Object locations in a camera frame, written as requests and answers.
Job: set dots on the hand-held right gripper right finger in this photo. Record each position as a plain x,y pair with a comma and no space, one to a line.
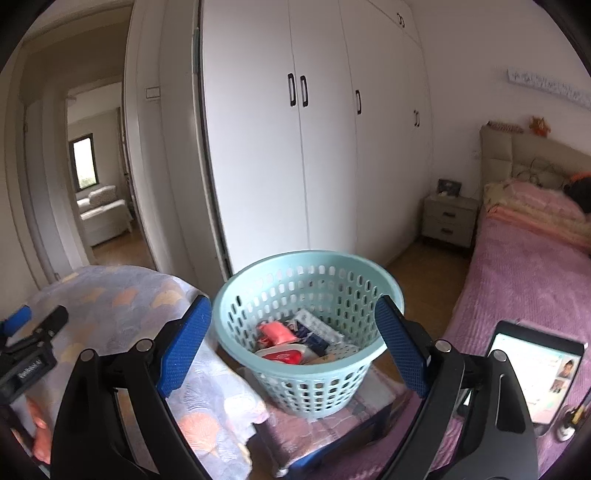
401,346

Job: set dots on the white wardrobe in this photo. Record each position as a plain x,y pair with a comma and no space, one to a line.
254,161

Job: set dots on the tablet with lit screen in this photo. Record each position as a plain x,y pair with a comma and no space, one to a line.
531,369

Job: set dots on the light blue perforated plastic basket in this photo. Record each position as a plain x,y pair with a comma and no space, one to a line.
308,257

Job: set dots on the blue stool with purple cover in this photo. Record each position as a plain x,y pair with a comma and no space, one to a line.
323,429

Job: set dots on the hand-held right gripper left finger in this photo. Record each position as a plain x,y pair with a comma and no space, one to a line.
184,350

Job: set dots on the red wrapper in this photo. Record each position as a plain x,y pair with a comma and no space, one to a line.
277,333

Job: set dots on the bed with purple bedspread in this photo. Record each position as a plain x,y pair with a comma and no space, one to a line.
517,286

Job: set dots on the dark-framed window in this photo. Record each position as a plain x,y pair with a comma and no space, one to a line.
83,159

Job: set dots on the pale shell-patterned blanket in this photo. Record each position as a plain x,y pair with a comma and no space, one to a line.
115,295

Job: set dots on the red and white packet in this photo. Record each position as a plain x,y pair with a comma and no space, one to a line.
284,354

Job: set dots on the dark picture frame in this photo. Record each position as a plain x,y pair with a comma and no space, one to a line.
449,187

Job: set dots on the brown dotted strip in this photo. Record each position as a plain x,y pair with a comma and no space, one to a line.
505,126

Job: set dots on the beige padded headboard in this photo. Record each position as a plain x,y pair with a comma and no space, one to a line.
498,157

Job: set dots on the grey two-drawer nightstand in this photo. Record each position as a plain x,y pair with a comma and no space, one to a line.
450,217

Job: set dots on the dark cloth bundle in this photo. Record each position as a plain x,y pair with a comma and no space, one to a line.
579,191

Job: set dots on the person's left hand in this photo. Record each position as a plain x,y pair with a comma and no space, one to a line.
39,429

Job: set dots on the white sofa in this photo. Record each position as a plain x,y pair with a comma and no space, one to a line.
104,217

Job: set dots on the orange plush toy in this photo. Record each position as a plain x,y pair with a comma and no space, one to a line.
540,127

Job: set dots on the white wall switch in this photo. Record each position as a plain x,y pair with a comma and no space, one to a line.
152,92

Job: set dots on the folded pink blankets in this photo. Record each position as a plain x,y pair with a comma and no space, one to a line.
531,207

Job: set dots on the dark blue packet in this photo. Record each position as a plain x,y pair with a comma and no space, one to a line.
314,342

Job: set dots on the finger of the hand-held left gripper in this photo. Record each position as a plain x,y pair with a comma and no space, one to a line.
51,321
16,319

